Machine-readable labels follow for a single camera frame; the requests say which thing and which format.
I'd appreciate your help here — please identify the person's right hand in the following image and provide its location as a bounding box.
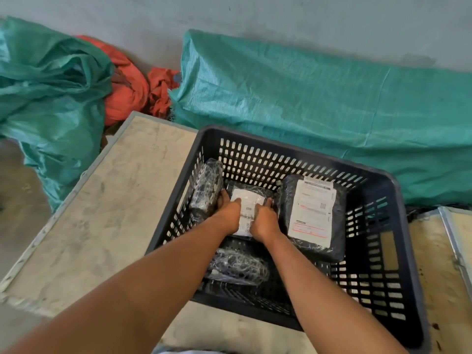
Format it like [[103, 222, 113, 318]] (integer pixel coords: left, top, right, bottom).
[[250, 198, 282, 244]]

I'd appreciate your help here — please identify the person's left hand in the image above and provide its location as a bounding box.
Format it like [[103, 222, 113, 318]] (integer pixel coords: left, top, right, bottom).
[[214, 189, 242, 236]]

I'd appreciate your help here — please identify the small black parcel white label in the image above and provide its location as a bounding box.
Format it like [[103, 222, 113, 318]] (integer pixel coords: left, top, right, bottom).
[[223, 181, 275, 240]]

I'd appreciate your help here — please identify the person's right forearm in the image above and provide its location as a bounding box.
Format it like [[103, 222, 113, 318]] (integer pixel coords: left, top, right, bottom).
[[263, 232, 409, 354]]

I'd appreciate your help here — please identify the person's left forearm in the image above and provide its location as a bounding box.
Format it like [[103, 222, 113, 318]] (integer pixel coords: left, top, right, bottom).
[[0, 213, 235, 354]]

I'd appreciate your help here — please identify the black bubble-wrapped parcel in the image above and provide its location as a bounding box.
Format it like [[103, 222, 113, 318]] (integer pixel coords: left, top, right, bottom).
[[205, 248, 271, 286], [189, 159, 225, 221]]

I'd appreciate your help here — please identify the large black parcel white label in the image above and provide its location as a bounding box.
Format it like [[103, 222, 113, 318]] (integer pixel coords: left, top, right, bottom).
[[277, 175, 347, 264]]

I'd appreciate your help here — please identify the black plastic crate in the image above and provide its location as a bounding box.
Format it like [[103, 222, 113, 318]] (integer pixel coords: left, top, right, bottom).
[[145, 125, 431, 354]]

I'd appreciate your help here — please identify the large green woven sack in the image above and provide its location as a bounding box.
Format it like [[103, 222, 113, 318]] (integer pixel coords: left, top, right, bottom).
[[169, 29, 472, 207]]

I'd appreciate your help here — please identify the metal-framed table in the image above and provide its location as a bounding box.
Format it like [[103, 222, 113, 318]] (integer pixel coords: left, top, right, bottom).
[[0, 111, 318, 354], [407, 206, 472, 354]]

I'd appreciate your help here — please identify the orange woven sack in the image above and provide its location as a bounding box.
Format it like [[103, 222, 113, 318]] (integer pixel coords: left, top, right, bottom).
[[75, 35, 180, 127]]

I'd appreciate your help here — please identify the crumpled green woven sack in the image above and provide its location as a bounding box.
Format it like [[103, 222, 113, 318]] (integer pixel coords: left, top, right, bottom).
[[0, 16, 115, 213]]

